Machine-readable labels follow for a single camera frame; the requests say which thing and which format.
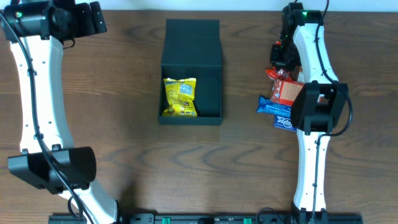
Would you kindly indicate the yellow snack bag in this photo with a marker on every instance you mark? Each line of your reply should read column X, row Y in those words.
column 180, row 95

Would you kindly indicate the red dried fruit bag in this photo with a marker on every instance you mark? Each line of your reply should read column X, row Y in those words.
column 296, row 75

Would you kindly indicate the blue eclipse mints pack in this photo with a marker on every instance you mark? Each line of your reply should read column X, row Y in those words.
column 284, row 123

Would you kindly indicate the orange red cardboard box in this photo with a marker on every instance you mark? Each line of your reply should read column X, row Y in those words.
column 284, row 92

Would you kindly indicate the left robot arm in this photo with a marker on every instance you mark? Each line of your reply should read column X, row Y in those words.
column 48, row 159

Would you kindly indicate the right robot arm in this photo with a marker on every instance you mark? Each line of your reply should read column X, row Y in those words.
column 316, row 109

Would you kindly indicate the blue wrapped snack bar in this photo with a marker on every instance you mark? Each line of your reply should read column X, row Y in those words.
column 266, row 106

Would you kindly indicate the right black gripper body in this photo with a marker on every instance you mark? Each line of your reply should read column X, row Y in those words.
column 280, row 62

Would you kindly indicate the black gift box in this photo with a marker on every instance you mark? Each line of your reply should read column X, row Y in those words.
column 192, row 49

